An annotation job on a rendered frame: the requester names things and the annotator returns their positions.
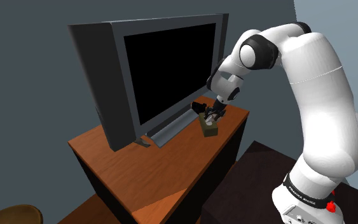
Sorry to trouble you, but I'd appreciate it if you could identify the olive tissue box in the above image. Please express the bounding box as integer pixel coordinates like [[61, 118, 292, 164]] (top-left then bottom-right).
[[198, 112, 219, 138]]

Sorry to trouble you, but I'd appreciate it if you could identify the black rounded object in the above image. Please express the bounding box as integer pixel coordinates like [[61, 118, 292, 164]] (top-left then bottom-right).
[[190, 101, 208, 115]]

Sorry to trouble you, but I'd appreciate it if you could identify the grey flat screen television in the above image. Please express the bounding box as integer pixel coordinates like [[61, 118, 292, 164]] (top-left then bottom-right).
[[67, 13, 230, 153]]

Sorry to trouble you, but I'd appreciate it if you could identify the dark robot stand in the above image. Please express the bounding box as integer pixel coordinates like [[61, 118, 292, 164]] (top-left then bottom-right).
[[200, 140, 358, 224]]

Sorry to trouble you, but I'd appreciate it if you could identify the brown wooden television cabinet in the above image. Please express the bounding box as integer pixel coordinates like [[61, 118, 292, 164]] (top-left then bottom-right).
[[67, 95, 250, 224]]

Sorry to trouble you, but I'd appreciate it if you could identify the brown round seat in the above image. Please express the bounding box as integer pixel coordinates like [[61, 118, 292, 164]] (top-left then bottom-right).
[[0, 204, 45, 224]]

